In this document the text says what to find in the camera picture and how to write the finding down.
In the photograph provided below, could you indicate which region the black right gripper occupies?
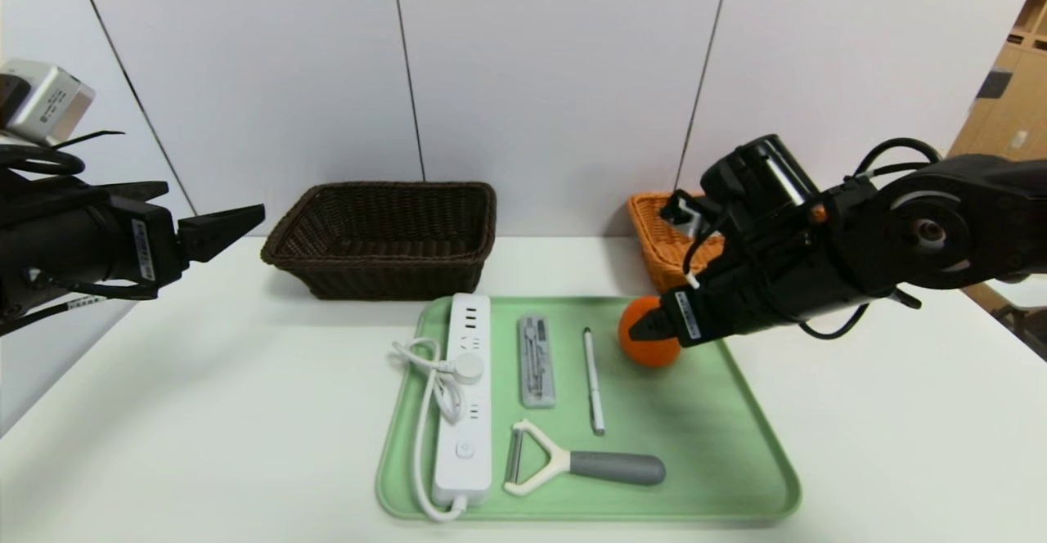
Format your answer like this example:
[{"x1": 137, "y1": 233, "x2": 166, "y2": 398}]
[{"x1": 627, "y1": 264, "x2": 805, "y2": 348}]

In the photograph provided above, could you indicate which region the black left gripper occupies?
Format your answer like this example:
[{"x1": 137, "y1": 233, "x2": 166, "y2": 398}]
[{"x1": 1, "y1": 193, "x2": 266, "y2": 313}]

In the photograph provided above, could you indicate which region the orange fruit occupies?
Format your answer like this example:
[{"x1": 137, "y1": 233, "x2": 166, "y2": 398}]
[{"x1": 617, "y1": 295, "x2": 684, "y2": 368}]

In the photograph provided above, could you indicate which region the white pen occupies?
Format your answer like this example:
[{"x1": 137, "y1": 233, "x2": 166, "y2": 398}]
[{"x1": 582, "y1": 327, "x2": 605, "y2": 435}]

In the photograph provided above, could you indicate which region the grey clear compass case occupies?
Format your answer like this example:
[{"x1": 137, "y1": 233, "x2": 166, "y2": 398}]
[{"x1": 517, "y1": 315, "x2": 557, "y2": 409}]

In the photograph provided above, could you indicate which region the white power strip with cord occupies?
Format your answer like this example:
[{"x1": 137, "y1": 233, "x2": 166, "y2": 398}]
[{"x1": 391, "y1": 293, "x2": 494, "y2": 521}]

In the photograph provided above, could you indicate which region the orange wicker basket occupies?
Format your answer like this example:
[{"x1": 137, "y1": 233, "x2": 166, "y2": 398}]
[{"x1": 627, "y1": 192, "x2": 827, "y2": 294}]

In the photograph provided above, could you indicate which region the dark brown wicker basket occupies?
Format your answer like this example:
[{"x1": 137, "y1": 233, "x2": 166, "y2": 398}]
[{"x1": 261, "y1": 182, "x2": 498, "y2": 301}]

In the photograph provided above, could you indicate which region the light green plastic tray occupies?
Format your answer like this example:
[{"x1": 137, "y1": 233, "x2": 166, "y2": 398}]
[{"x1": 375, "y1": 295, "x2": 802, "y2": 521}]

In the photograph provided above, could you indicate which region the white side table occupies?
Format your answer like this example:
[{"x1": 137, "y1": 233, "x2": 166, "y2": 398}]
[{"x1": 986, "y1": 276, "x2": 1047, "y2": 312}]

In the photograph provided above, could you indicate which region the dark grey cabinet plate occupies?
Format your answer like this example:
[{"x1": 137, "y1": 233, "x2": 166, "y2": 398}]
[{"x1": 973, "y1": 70, "x2": 1012, "y2": 102}]

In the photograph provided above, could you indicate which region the light wooden cabinet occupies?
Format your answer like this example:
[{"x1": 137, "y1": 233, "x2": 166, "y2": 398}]
[{"x1": 949, "y1": 0, "x2": 1047, "y2": 159}]

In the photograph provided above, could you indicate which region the white peeler with grey handle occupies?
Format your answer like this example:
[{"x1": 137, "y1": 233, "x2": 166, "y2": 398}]
[{"x1": 502, "y1": 419, "x2": 667, "y2": 497}]

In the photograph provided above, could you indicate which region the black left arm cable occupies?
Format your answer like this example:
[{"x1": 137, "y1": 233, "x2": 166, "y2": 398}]
[{"x1": 0, "y1": 128, "x2": 125, "y2": 335}]

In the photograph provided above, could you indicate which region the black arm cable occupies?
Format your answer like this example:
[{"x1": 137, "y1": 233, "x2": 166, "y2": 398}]
[
  {"x1": 798, "y1": 137, "x2": 943, "y2": 340},
  {"x1": 0, "y1": 128, "x2": 125, "y2": 335}
]

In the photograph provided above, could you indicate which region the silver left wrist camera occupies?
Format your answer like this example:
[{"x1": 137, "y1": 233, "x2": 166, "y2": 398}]
[{"x1": 0, "y1": 59, "x2": 96, "y2": 147}]

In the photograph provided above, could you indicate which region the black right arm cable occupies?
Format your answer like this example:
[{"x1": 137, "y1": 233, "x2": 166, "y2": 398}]
[{"x1": 798, "y1": 137, "x2": 943, "y2": 340}]

